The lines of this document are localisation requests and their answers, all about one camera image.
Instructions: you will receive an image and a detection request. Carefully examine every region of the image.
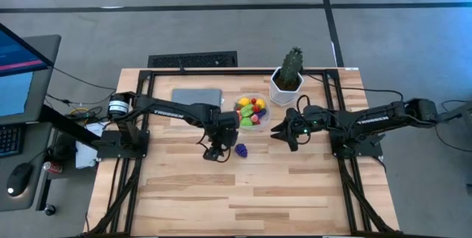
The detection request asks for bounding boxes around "white hexagonal plant pot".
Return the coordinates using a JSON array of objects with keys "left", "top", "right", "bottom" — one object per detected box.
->
[{"left": 268, "top": 66, "right": 305, "bottom": 107}]

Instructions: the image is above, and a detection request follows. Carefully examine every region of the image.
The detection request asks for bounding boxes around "black metal table frame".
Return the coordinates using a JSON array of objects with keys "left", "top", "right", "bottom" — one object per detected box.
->
[{"left": 86, "top": 67, "right": 399, "bottom": 237}]

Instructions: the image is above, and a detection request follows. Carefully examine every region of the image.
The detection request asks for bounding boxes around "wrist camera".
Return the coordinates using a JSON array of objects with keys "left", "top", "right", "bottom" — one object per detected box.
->
[
  {"left": 285, "top": 107, "right": 307, "bottom": 125},
  {"left": 201, "top": 145, "right": 226, "bottom": 163}
]

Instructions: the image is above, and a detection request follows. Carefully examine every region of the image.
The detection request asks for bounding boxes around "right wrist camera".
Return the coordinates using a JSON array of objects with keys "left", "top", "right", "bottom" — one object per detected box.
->
[{"left": 285, "top": 107, "right": 307, "bottom": 125}]

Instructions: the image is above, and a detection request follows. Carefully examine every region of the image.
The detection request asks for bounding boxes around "black keyboard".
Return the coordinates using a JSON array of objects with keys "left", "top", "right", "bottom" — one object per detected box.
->
[{"left": 0, "top": 123, "right": 25, "bottom": 158}]

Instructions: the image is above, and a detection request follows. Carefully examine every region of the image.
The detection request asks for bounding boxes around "black floor vent grille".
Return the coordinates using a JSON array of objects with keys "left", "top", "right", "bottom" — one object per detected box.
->
[{"left": 147, "top": 50, "right": 239, "bottom": 69}]

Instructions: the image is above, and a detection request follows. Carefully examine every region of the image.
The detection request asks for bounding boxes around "clear plastic tupperware container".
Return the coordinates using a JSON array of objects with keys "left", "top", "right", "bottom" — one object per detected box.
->
[{"left": 232, "top": 92, "right": 272, "bottom": 133}]

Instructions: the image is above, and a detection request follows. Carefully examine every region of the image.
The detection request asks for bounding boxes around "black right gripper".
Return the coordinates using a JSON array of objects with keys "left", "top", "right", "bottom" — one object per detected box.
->
[{"left": 270, "top": 105, "right": 333, "bottom": 153}]

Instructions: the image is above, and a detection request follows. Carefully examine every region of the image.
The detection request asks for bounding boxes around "white crumpled paper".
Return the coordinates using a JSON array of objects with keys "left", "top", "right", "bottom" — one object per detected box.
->
[{"left": 75, "top": 122, "right": 106, "bottom": 169}]

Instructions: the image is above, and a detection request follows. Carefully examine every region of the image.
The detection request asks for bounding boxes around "long black power cable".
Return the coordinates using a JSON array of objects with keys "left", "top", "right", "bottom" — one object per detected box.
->
[{"left": 302, "top": 74, "right": 405, "bottom": 102}]

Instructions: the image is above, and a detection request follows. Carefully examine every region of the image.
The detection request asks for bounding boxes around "black computer mouse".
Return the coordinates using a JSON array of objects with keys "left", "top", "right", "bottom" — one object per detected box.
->
[{"left": 5, "top": 163, "right": 32, "bottom": 198}]

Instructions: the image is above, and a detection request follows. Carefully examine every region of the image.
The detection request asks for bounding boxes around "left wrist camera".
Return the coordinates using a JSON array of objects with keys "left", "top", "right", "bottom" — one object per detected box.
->
[{"left": 201, "top": 145, "right": 226, "bottom": 163}]

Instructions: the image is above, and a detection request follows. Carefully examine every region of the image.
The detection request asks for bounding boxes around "grey desk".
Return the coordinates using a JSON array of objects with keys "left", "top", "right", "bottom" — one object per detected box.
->
[{"left": 0, "top": 122, "right": 53, "bottom": 213}]

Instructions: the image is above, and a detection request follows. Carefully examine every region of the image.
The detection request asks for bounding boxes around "thin black desk cable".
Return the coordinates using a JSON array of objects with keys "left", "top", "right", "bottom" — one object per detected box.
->
[
  {"left": 51, "top": 66, "right": 117, "bottom": 91},
  {"left": 46, "top": 90, "right": 116, "bottom": 106}
]

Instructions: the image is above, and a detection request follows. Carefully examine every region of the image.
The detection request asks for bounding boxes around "grey folded cloth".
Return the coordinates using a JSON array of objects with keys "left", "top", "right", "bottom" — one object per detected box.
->
[{"left": 170, "top": 88, "right": 225, "bottom": 108}]

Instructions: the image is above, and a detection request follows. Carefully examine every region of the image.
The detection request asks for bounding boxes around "black equipment with cables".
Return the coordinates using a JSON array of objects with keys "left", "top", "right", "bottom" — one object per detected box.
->
[{"left": 434, "top": 99, "right": 472, "bottom": 154}]

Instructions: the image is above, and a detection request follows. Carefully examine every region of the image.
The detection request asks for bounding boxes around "red soda can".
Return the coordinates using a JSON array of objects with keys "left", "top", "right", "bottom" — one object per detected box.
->
[{"left": 42, "top": 161, "right": 64, "bottom": 175}]

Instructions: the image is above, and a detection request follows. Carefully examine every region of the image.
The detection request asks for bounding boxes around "green cactus plant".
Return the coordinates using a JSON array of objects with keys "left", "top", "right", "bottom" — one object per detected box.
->
[{"left": 279, "top": 46, "right": 305, "bottom": 88}]

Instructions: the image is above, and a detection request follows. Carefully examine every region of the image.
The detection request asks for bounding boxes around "computer monitor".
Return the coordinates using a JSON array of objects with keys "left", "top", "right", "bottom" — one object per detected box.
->
[{"left": 0, "top": 22, "right": 62, "bottom": 125}]

